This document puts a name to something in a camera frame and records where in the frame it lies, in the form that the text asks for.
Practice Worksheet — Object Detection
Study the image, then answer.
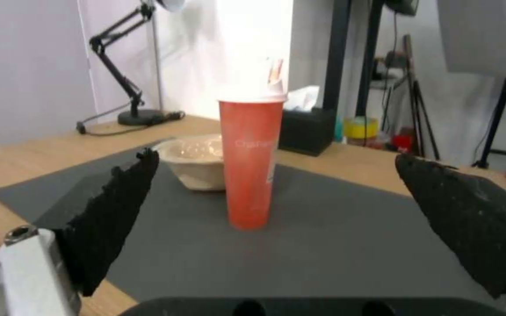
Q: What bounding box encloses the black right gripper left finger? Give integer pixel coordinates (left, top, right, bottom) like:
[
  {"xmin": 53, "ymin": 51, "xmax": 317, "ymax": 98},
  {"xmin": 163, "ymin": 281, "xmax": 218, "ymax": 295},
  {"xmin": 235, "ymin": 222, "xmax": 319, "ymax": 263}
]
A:
[{"xmin": 0, "ymin": 147, "xmax": 161, "ymax": 316}]

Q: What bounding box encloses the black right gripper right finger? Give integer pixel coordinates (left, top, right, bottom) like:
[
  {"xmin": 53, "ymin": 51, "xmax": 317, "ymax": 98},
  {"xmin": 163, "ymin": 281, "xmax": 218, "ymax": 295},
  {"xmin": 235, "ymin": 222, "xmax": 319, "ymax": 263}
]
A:
[{"xmin": 394, "ymin": 154, "xmax": 506, "ymax": 316}]

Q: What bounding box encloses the small red box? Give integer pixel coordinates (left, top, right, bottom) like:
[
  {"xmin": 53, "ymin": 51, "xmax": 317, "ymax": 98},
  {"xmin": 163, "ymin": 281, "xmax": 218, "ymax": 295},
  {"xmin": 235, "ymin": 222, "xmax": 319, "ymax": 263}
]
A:
[{"xmin": 391, "ymin": 127, "xmax": 414, "ymax": 153}]

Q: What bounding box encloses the beige paper bowl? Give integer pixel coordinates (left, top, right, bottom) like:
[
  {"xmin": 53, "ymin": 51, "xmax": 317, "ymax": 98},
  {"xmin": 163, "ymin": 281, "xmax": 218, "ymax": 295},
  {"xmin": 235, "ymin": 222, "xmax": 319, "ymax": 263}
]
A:
[{"xmin": 152, "ymin": 134, "xmax": 228, "ymax": 193}]

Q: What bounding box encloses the black tripod stand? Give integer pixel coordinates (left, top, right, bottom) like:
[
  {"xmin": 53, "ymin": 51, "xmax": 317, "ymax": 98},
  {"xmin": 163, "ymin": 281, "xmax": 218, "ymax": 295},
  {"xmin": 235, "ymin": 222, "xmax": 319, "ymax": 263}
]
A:
[{"xmin": 380, "ymin": 34, "xmax": 442, "ymax": 161}]

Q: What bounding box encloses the yellow green tape roll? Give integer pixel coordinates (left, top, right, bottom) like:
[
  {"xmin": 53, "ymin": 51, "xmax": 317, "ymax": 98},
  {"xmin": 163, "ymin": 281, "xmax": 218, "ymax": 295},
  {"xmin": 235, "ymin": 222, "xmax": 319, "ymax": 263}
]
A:
[{"xmin": 343, "ymin": 116, "xmax": 379, "ymax": 139}]

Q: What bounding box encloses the tall red paper cup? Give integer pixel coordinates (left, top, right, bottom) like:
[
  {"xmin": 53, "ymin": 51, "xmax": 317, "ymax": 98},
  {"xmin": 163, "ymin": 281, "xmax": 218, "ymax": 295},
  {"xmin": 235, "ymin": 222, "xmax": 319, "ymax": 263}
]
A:
[{"xmin": 216, "ymin": 91, "xmax": 289, "ymax": 231}]

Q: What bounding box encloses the black articulated desk lamp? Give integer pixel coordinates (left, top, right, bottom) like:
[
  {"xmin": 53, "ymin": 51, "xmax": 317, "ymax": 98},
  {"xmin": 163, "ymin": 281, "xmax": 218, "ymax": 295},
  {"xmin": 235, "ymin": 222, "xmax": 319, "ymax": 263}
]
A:
[{"xmin": 88, "ymin": 0, "xmax": 188, "ymax": 126}]

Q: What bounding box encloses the dark grey desk mat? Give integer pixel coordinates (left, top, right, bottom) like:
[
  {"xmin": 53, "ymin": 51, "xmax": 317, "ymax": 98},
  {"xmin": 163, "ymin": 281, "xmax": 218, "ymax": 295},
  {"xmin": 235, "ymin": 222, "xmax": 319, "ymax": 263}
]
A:
[{"xmin": 0, "ymin": 137, "xmax": 506, "ymax": 316}]

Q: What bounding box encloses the black tissue box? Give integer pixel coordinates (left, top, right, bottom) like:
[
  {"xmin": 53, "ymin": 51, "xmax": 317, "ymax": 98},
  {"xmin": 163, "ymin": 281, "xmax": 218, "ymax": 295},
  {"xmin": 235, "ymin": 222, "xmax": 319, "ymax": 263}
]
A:
[{"xmin": 277, "ymin": 107, "xmax": 337, "ymax": 157}]

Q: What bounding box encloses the white softbox light panel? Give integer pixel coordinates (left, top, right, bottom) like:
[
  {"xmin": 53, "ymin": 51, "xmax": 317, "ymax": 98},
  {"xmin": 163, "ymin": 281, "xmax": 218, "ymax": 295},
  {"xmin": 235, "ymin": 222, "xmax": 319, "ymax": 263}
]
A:
[{"xmin": 437, "ymin": 0, "xmax": 506, "ymax": 78}]

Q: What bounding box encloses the white tissue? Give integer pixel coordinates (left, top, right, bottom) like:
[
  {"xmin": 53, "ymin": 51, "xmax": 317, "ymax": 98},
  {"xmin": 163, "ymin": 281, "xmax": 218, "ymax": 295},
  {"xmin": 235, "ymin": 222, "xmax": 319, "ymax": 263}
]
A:
[{"xmin": 284, "ymin": 85, "xmax": 322, "ymax": 111}]

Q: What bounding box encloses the black lamp power cable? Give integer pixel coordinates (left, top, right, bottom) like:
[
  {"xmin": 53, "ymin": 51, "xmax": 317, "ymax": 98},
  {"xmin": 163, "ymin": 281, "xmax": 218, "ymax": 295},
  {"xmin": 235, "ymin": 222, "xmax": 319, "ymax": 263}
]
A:
[{"xmin": 76, "ymin": 111, "xmax": 186, "ymax": 136}]

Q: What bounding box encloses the black metal frame post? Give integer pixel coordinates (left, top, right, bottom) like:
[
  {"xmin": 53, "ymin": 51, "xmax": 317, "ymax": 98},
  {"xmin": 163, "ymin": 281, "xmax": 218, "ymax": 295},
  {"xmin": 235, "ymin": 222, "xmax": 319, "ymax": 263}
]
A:
[{"xmin": 322, "ymin": 0, "xmax": 352, "ymax": 109}]

